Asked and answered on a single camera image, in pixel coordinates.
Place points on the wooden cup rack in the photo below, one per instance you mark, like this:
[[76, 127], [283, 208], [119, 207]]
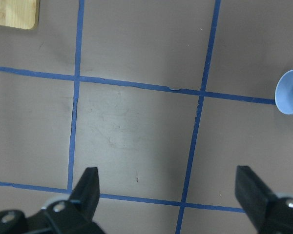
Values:
[[20, 14]]

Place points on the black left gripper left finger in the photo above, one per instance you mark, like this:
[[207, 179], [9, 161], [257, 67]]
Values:
[[79, 208]]

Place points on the light blue plastic cup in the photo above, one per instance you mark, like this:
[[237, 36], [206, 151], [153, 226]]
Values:
[[284, 93]]

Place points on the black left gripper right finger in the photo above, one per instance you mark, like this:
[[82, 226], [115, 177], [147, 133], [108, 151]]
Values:
[[269, 212]]

